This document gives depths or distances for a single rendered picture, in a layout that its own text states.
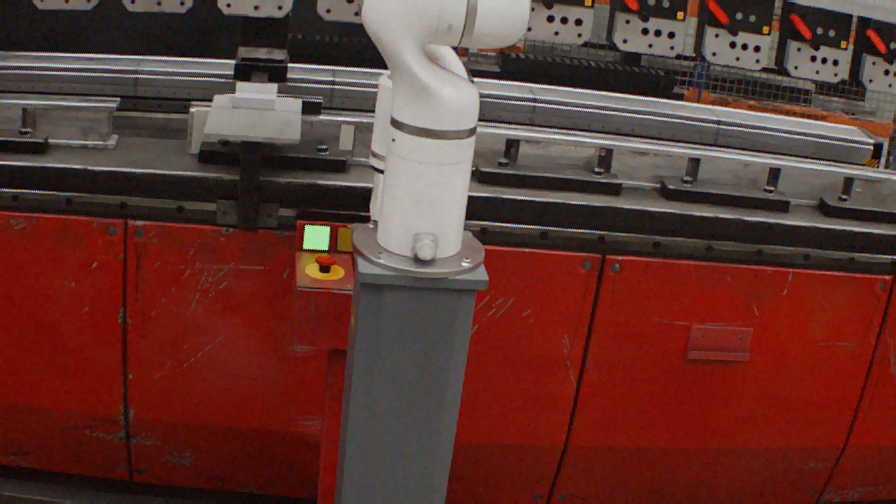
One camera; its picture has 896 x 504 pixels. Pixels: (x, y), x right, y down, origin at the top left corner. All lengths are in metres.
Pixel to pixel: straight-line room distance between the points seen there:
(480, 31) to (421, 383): 0.51
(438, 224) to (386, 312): 0.14
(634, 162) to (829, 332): 0.62
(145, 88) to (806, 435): 1.74
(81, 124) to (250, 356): 0.61
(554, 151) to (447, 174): 0.88
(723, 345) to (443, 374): 1.03
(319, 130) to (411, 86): 0.85
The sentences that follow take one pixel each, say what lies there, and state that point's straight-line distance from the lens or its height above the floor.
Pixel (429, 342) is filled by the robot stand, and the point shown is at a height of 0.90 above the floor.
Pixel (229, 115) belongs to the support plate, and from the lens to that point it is 2.31.
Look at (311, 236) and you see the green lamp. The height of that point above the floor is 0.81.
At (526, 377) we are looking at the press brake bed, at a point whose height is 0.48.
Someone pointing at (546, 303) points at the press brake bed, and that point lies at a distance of 2.50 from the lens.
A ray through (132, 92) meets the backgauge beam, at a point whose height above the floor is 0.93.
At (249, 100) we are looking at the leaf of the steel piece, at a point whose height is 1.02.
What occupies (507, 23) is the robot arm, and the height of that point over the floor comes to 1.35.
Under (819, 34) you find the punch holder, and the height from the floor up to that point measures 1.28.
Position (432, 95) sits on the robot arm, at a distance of 1.61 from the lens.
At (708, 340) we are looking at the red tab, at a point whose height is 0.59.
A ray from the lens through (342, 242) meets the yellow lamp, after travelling 2.26.
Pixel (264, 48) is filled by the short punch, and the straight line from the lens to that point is 2.42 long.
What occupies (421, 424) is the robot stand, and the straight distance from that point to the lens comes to 1.79.
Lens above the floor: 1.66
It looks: 22 degrees down
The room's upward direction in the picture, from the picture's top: 8 degrees clockwise
